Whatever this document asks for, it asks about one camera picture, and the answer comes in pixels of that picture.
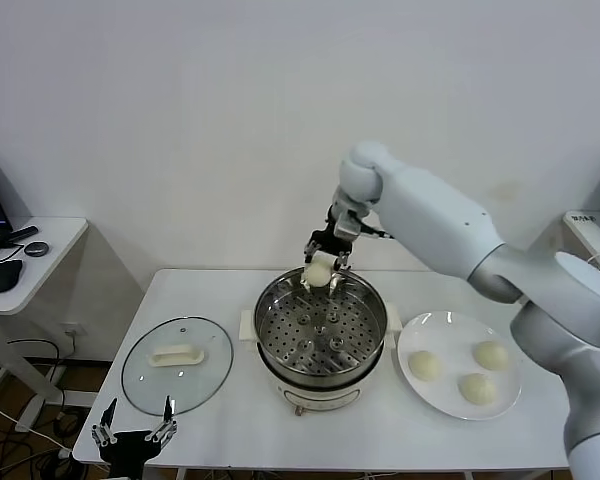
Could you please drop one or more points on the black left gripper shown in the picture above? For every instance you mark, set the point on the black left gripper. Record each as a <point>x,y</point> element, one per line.
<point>130,450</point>

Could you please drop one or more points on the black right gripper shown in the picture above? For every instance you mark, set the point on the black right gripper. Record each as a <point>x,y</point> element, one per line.
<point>332,242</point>

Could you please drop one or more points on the white steamed baozi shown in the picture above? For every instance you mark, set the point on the white steamed baozi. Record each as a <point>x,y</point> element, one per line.
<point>476,387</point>
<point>317,274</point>
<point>424,366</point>
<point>491,355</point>

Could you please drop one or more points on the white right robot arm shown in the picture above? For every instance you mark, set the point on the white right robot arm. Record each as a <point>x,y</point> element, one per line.
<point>430,210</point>

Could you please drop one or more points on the stainless steel steamer pot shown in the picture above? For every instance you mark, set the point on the stainless steel steamer pot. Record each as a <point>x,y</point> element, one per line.
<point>370,320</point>

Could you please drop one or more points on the white electric steamer pot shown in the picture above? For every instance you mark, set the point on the white electric steamer pot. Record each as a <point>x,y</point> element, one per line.
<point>320,397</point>

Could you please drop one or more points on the white round plate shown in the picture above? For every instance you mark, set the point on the white round plate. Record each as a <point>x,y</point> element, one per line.
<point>445,400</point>

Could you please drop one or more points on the white side table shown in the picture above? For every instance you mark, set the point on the white side table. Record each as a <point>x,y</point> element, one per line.
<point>40,270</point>

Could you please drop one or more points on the black computer mouse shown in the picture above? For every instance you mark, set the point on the black computer mouse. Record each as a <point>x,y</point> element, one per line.
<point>4,276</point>

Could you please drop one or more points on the black bar device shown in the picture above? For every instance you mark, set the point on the black bar device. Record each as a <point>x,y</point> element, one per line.
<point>22,234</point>

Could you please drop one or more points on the white desk with label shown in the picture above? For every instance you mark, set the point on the white desk with label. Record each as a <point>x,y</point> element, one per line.
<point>587,235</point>

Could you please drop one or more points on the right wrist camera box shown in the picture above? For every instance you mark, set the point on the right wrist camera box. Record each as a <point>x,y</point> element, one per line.
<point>347,224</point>

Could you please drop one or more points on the white wall socket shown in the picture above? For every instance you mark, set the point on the white wall socket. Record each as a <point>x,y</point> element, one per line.
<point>72,331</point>

